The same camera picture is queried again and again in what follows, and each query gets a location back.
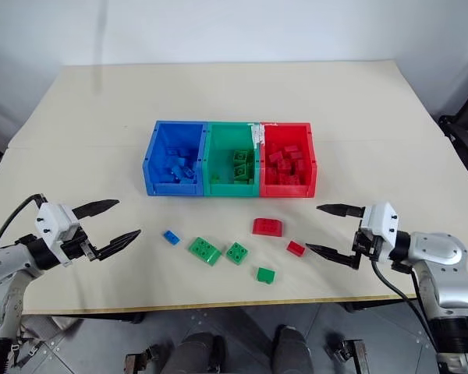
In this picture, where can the dark rounded shape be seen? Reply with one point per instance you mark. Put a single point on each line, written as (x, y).
(197, 354)
(292, 350)

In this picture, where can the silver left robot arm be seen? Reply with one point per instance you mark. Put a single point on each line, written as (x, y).
(8, 269)

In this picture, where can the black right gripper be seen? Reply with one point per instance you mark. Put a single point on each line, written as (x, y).
(368, 245)

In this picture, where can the green plastic storage bin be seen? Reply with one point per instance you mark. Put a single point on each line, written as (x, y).
(222, 167)

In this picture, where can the square green toy brick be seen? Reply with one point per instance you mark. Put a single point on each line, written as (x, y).
(238, 253)

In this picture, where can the blue plastic storage bin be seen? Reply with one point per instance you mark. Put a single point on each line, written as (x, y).
(156, 171)

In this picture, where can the white tape strip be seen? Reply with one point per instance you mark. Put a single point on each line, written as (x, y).
(257, 135)

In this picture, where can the large green toy brick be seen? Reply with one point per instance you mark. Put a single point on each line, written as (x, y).
(204, 251)

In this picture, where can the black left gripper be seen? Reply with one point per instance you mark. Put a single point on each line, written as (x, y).
(76, 247)

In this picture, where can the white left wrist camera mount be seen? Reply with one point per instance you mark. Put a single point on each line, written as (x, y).
(54, 222)

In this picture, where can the metal stand foot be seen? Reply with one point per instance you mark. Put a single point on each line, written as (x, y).
(142, 360)
(347, 350)

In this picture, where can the red plastic storage bin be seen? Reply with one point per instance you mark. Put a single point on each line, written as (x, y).
(310, 171)

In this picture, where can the small red toy brick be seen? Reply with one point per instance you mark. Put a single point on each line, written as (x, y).
(296, 248)

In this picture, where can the small blue toy brick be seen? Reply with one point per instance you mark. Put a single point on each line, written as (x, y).
(172, 237)

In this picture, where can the tiny green toy brick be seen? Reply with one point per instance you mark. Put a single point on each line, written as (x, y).
(215, 179)

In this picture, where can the large red toy brick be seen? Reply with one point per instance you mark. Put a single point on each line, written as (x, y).
(268, 227)

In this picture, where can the small green toy brick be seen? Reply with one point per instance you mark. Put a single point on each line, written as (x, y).
(265, 275)

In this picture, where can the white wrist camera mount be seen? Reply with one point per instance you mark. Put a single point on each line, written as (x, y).
(382, 224)
(54, 222)

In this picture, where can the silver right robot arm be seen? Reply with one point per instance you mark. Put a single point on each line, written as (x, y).
(444, 257)

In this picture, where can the black equipment cart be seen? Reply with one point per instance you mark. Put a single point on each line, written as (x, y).
(466, 128)

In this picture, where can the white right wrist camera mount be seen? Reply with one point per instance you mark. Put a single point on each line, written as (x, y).
(382, 224)

